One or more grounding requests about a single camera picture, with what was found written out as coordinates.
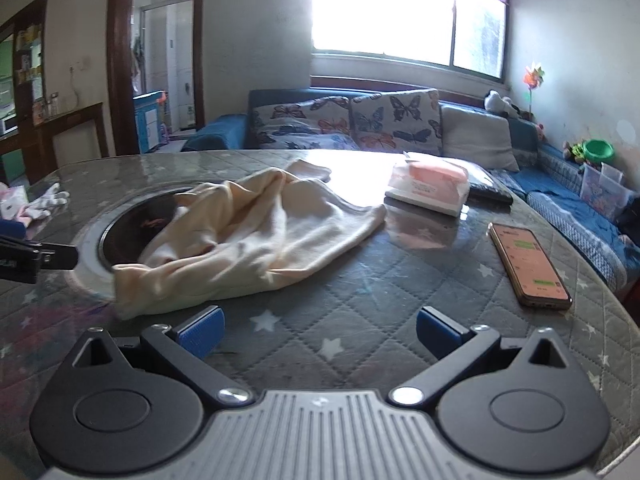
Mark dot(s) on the wide butterfly print pillow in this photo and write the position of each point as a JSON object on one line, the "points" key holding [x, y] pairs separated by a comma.
{"points": [[300, 122]]}

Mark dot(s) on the black and white plush toy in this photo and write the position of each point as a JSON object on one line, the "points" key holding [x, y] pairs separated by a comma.
{"points": [[500, 105]]}

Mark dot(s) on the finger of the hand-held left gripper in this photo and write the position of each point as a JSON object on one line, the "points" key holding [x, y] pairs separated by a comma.
{"points": [[55, 257], [12, 229]]}

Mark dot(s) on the colourful pinwheel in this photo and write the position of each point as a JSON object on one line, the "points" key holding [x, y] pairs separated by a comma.
{"points": [[533, 79]]}

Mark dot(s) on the pink printed packet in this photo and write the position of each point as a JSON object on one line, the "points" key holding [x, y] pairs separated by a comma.
{"points": [[12, 202]]}

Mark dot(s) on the round built-in induction cooker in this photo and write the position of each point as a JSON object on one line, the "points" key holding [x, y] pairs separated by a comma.
{"points": [[122, 230]]}

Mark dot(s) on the wooden shelf cabinet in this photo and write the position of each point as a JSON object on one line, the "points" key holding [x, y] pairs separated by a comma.
{"points": [[27, 60]]}

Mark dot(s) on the green plush toy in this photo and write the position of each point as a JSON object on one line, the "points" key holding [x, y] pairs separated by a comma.
{"points": [[575, 152]]}

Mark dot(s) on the square butterfly print pillow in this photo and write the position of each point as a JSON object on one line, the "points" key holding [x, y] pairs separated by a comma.
{"points": [[395, 120]]}

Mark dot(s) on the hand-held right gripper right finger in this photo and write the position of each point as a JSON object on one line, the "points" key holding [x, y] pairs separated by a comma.
{"points": [[440, 332]]}

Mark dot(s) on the cream knit sweater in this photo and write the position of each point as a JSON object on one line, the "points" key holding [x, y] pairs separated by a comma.
{"points": [[250, 230]]}

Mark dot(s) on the dark flat case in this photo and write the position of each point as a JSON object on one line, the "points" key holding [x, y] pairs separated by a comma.
{"points": [[492, 192]]}

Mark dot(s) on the green plastic bowl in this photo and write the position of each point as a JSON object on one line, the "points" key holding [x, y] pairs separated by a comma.
{"points": [[599, 151]]}

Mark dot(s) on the dark wooden sideboard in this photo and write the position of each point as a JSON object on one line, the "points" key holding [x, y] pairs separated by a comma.
{"points": [[75, 130]]}

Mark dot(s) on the smartphone with lit screen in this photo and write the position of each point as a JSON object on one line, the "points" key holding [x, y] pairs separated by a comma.
{"points": [[530, 265]]}

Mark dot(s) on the black bag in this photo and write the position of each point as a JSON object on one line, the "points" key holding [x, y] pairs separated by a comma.
{"points": [[631, 222]]}

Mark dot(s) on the blue toy drawing board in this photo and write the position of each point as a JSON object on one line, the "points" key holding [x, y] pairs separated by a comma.
{"points": [[149, 120]]}

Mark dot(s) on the white cotton glove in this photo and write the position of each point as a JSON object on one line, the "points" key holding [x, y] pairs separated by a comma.
{"points": [[50, 200]]}

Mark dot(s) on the brown wooden door frame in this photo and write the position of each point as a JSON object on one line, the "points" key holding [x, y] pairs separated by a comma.
{"points": [[120, 60]]}

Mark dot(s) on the window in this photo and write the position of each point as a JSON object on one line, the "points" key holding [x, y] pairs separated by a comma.
{"points": [[390, 10]]}

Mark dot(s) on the white pink tissue pack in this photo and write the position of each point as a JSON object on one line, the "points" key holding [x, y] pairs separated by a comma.
{"points": [[425, 182]]}

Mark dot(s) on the clear plastic storage box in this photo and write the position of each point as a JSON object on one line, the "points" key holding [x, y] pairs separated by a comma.
{"points": [[605, 190]]}

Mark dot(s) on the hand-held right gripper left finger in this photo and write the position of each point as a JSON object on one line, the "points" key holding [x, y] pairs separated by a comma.
{"points": [[200, 332]]}

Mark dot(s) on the plain grey pillow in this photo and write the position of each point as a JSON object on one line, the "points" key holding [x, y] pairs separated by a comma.
{"points": [[475, 137]]}

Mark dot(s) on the blue sofa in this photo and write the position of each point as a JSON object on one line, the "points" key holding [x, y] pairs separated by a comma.
{"points": [[560, 195]]}

